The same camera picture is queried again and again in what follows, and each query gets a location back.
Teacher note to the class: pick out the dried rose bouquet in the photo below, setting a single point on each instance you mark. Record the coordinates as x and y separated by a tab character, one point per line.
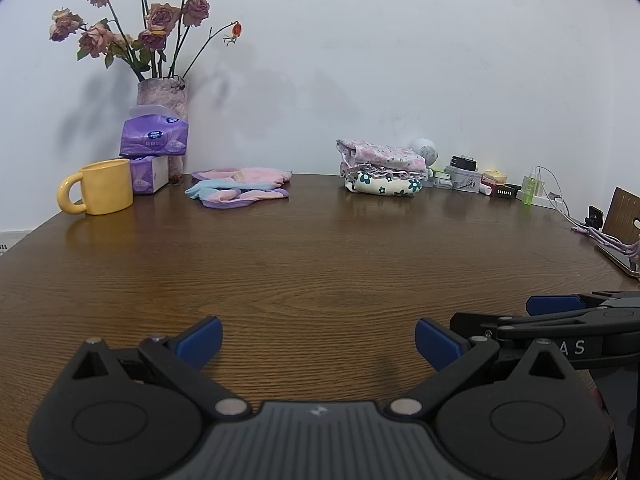
160	15

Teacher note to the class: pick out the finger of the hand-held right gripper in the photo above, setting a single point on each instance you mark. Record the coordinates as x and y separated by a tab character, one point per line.
555	305
500	325

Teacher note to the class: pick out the black charger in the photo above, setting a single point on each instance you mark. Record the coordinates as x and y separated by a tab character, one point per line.
463	163

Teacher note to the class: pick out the small dark trinket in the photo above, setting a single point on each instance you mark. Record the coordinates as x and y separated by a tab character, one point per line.
175	178

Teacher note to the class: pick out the pastel blue pink purple cloth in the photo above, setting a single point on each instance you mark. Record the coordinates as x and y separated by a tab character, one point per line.
225	195

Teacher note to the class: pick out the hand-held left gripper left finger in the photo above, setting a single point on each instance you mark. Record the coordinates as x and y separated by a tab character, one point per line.
202	342

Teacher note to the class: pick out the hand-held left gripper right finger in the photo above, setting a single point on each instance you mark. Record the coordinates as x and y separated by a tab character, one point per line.
440	342

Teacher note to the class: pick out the purple tissue pack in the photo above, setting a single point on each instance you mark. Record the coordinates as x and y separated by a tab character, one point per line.
152	135
142	175

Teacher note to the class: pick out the pink folded towel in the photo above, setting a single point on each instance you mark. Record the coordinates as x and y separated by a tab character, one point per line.
260	175

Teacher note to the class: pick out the pink floral dress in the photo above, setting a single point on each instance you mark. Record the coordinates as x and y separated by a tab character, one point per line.
380	155

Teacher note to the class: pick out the brown cardboard box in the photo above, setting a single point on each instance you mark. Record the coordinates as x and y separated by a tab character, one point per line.
622	212

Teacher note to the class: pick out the black phone holder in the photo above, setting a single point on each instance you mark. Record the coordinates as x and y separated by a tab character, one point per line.
594	216

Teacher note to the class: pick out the pink glass vase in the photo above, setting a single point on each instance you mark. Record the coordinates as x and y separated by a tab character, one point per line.
162	92

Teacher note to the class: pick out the cream cloth with green flowers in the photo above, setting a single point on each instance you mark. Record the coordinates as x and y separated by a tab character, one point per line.
385	187

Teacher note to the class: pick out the green bottle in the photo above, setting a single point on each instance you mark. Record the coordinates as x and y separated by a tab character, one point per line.
529	192

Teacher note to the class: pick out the white round speaker figure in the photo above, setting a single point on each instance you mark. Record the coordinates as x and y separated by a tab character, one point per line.
426	149

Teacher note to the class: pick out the small white tube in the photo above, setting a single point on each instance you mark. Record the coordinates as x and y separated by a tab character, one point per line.
485	190

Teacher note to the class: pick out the yellow mug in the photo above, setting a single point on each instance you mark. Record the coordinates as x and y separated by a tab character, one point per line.
107	187

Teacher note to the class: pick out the small white green box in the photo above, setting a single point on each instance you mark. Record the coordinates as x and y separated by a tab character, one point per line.
440	179

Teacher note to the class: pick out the small black box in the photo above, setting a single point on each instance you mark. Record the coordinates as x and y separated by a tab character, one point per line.
507	191

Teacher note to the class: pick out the white power strip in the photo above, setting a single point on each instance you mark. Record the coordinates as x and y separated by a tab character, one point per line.
550	201

